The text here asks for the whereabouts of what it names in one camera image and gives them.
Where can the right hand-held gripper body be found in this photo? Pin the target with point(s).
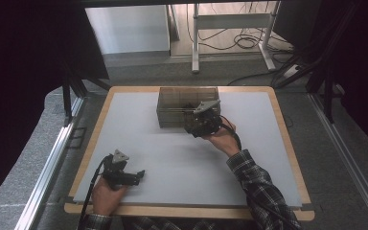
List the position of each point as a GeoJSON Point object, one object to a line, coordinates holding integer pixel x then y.
{"type": "Point", "coordinates": [202, 123]}

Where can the person's right hand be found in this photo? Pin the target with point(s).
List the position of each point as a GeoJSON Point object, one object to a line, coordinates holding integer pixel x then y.
{"type": "Point", "coordinates": [223, 140]}

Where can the white power strip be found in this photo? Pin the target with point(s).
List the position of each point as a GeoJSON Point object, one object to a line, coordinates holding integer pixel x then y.
{"type": "Point", "coordinates": [291, 71]}

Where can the person's plaid shirt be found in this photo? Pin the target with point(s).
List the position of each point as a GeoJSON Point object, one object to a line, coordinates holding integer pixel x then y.
{"type": "Point", "coordinates": [159, 224]}

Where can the white cabinet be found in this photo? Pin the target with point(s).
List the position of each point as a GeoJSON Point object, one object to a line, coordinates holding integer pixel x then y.
{"type": "Point", "coordinates": [127, 28]}

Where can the transparent brown drawer box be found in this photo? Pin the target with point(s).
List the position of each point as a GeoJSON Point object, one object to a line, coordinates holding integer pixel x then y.
{"type": "Point", "coordinates": [172, 108]}

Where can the black metal stand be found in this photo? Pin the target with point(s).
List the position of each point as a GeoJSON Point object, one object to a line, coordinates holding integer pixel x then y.
{"type": "Point", "coordinates": [327, 80]}
{"type": "Point", "coordinates": [66, 99]}

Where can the black curtain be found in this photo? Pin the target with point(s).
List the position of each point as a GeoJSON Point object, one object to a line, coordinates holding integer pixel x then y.
{"type": "Point", "coordinates": [19, 80]}
{"type": "Point", "coordinates": [364, 64]}

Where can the white table mat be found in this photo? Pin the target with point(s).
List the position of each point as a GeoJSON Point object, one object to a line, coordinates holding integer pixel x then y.
{"type": "Point", "coordinates": [172, 172]}

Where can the white metal desk frame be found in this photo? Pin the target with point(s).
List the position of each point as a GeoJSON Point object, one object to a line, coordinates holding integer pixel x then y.
{"type": "Point", "coordinates": [230, 20]}

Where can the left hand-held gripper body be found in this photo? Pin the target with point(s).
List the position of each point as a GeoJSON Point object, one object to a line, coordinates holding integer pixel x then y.
{"type": "Point", "coordinates": [115, 171]}

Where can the wooden table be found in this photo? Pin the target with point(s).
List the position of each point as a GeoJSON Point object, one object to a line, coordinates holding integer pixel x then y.
{"type": "Point", "coordinates": [172, 212]}

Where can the aluminium rail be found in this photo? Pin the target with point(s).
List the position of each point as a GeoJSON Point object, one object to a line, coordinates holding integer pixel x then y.
{"type": "Point", "coordinates": [348, 159]}
{"type": "Point", "coordinates": [51, 153]}

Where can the person's left hand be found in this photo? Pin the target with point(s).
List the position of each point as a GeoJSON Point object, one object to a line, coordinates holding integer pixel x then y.
{"type": "Point", "coordinates": [105, 199]}

